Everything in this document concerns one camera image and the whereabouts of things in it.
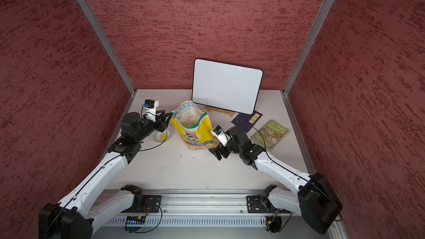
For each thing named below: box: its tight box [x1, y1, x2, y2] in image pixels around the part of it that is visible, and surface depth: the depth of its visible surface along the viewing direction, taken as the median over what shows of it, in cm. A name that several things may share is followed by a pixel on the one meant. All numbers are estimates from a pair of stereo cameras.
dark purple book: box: [230, 110, 263, 133], surface depth 105 cm
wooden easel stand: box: [204, 106, 235, 118], surface depth 106 cm
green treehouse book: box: [251, 119, 290, 151], surface depth 97 cm
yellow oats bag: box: [170, 100, 216, 150], surface depth 81 cm
